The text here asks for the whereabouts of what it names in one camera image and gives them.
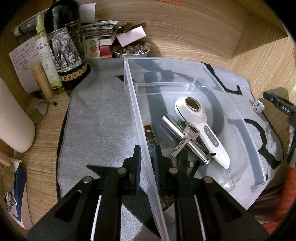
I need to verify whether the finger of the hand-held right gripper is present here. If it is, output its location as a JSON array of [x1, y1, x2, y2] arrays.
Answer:
[[263, 91, 296, 121]]

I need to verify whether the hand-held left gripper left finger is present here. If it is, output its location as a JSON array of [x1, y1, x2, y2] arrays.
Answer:
[[27, 145, 142, 241]]

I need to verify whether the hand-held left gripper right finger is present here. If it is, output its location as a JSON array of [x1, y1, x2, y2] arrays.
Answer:
[[154, 144, 270, 241]]

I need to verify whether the white travel plug adapter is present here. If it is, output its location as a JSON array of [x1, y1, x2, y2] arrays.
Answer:
[[252, 100, 265, 113]]

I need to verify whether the black gold lighter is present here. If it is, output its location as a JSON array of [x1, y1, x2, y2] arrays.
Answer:
[[143, 123, 158, 158]]

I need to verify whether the black cable adapter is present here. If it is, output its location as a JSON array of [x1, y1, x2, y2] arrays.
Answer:
[[178, 151, 197, 172]]

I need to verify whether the silver key bunch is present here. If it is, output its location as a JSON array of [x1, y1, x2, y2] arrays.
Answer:
[[171, 123, 200, 157]]

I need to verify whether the polished silver metal cylinder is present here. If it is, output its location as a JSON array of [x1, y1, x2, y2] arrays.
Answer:
[[161, 115, 212, 165]]

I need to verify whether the white handheld massager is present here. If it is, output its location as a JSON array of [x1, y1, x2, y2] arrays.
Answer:
[[174, 96, 231, 169]]

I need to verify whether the clear plastic storage box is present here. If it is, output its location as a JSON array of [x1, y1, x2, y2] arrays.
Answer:
[[123, 57, 269, 241]]

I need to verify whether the orange cloth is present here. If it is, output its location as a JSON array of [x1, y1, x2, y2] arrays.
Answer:
[[254, 167, 296, 225]]

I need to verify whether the grey felt mat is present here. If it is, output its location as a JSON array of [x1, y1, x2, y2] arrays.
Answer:
[[57, 58, 284, 241]]

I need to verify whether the white ceramic bowl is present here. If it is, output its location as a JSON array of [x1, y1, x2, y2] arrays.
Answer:
[[112, 44, 151, 58]]

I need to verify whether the small round mirror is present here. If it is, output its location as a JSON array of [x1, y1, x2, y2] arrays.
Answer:
[[29, 93, 57, 124]]

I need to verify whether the pile of glass beads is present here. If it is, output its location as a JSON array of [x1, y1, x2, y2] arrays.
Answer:
[[113, 42, 150, 54]]

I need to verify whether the small red box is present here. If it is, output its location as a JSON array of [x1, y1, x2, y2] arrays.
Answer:
[[99, 44, 114, 58]]

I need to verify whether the blue booklet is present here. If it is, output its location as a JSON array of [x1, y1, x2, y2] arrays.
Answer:
[[9, 167, 34, 230]]

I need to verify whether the fruit picture card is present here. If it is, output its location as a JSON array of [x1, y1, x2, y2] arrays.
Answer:
[[83, 38, 100, 58]]

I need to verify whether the beige lip balm tube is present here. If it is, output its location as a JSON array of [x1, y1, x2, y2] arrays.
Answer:
[[32, 64, 54, 99]]

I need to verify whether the blank white card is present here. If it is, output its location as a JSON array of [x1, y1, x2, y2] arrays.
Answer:
[[116, 26, 147, 47]]

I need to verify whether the dark elephant label wine bottle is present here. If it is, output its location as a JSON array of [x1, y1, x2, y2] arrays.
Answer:
[[44, 0, 91, 96]]

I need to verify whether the white rounded appliance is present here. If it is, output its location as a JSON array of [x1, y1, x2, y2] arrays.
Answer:
[[0, 77, 36, 153]]

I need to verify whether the wooden stick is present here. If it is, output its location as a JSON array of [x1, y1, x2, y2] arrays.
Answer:
[[0, 154, 11, 167]]

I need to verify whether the green white spray bottle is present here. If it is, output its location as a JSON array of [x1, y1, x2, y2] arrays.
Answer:
[[35, 14, 66, 94]]

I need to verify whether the stack of paper booklets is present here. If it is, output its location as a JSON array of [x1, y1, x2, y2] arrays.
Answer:
[[80, 20, 121, 45]]

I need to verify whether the handwritten white paper note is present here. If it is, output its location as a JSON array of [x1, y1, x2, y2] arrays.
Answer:
[[9, 37, 42, 94]]

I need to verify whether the white paper sheet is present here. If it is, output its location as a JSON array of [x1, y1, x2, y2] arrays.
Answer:
[[79, 3, 96, 24]]

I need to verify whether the bead bracelet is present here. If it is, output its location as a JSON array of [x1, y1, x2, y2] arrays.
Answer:
[[3, 192, 18, 214]]

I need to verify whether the metal wire hoop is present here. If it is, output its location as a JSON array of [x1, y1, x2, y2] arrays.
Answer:
[[2, 165, 17, 193]]

